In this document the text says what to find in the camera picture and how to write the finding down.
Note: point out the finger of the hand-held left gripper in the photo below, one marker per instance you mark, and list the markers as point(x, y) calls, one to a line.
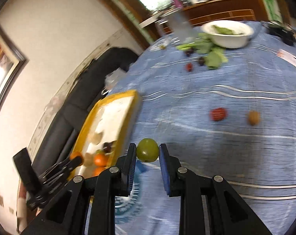
point(65, 167)

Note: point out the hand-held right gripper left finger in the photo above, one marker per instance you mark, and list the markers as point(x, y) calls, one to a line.
point(132, 169)

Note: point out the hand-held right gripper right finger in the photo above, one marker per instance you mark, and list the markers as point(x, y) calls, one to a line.
point(164, 171)

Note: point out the orange mandarin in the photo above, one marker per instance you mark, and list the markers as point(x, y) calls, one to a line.
point(100, 159)
point(76, 155)

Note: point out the green round fruit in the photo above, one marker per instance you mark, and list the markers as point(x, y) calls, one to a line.
point(148, 150)

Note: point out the beige round fruit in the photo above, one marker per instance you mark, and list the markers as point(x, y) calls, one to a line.
point(89, 159)

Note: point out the dark purple plum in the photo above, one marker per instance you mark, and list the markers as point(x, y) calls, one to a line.
point(107, 147)

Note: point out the yellow tray with white inside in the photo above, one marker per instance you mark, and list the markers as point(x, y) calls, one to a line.
point(113, 117)

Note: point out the blue checked tablecloth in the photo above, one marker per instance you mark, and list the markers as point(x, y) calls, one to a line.
point(211, 151)

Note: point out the large red jujube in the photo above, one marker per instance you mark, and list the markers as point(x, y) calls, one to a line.
point(218, 113)

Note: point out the black sofa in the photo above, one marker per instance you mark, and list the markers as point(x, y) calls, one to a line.
point(89, 83)

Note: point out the clear plastic bag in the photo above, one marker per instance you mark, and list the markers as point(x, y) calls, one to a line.
point(113, 77)

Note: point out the brown longan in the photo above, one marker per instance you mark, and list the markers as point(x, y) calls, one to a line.
point(254, 117)

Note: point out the small red jujube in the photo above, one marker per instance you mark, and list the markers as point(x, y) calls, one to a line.
point(189, 66)

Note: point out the dark red jujube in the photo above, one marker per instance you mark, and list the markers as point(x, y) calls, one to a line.
point(189, 52)
point(201, 61)

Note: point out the green vegetable leaves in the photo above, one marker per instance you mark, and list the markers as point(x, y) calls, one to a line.
point(209, 51)

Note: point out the clear glass jar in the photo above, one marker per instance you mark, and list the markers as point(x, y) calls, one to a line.
point(179, 25)

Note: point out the white bowl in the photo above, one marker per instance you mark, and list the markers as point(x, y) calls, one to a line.
point(227, 34)

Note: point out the white card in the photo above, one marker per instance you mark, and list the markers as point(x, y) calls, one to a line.
point(292, 58)

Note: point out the wooden sideboard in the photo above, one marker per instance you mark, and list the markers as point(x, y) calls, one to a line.
point(221, 9)

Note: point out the black device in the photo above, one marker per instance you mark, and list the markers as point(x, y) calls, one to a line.
point(282, 33)

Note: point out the framed wall picture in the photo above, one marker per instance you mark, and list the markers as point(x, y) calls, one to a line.
point(3, 78)

